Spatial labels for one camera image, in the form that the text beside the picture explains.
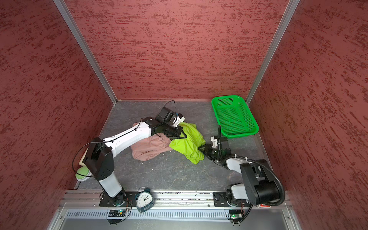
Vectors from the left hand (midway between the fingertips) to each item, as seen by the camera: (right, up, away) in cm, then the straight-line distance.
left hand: (185, 139), depth 81 cm
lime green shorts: (+2, -4, -2) cm, 5 cm away
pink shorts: (-21, -6, +6) cm, 23 cm away
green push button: (-60, -19, +1) cm, 62 cm away
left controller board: (-33, -36, -10) cm, 50 cm away
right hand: (+9, -10, +8) cm, 15 cm away
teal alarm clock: (-20, -29, -10) cm, 37 cm away
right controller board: (+26, -37, -10) cm, 47 cm away
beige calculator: (-64, -16, +5) cm, 66 cm away
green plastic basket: (+39, +13, +30) cm, 50 cm away
